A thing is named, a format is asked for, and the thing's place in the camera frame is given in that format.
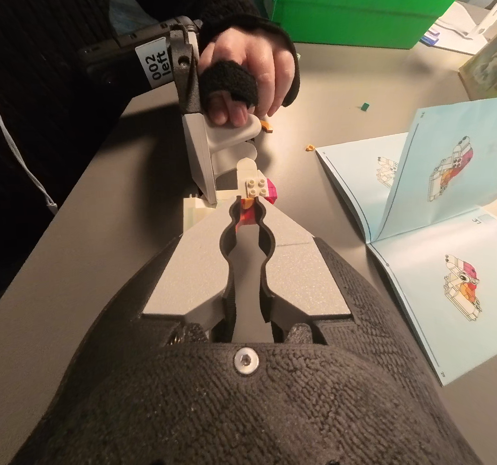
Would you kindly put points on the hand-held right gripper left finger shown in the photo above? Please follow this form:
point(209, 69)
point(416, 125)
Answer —
point(182, 278)

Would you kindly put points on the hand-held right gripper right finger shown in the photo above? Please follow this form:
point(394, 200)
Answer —
point(306, 278)

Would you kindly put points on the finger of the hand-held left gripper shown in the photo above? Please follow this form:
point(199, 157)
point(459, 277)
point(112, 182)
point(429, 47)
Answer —
point(198, 154)

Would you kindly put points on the white pink orange lego model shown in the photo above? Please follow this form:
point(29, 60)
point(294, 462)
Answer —
point(256, 187)

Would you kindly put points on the curved orange lego piece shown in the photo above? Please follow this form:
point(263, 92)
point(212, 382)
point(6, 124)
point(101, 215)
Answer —
point(266, 125)

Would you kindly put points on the person's left hand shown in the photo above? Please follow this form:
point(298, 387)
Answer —
point(252, 51)

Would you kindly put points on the person's black sweater torso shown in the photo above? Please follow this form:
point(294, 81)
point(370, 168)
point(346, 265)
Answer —
point(39, 84)

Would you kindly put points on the light blue instruction booklet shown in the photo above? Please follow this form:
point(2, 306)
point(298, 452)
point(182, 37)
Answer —
point(427, 240)

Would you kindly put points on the large green plastic bin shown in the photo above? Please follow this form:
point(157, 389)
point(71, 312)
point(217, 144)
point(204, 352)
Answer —
point(361, 14)

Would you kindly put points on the small blue packet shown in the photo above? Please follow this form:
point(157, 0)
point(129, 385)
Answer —
point(430, 36)

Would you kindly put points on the printed cardboard box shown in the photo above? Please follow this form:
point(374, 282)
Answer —
point(483, 73)

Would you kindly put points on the white paper sheet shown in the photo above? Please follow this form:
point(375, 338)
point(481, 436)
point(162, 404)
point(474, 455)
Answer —
point(452, 20)

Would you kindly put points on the white folded carton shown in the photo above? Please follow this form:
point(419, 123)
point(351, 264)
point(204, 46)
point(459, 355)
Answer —
point(485, 24)

